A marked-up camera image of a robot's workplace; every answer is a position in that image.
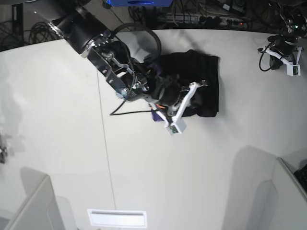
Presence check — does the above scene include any black T-shirt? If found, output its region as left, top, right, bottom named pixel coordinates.
left=149, top=49, right=219, bottom=117

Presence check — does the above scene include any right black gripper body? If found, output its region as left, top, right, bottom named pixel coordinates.
left=146, top=74, right=189, bottom=113

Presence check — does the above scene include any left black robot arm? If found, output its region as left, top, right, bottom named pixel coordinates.
left=251, top=0, right=307, bottom=76

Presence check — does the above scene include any blue box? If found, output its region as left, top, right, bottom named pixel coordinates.
left=99, top=0, right=173, bottom=7

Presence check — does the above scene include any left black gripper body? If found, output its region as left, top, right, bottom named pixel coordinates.
left=266, top=35, right=302, bottom=71

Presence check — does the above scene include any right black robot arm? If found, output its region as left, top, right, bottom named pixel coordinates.
left=25, top=0, right=202, bottom=116

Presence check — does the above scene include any white power strip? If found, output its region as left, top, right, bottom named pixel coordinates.
left=159, top=13, right=249, bottom=28

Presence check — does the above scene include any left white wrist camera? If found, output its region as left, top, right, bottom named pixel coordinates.
left=259, top=46, right=304, bottom=76

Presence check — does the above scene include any black keyboard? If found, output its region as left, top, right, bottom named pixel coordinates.
left=294, top=165, right=307, bottom=191

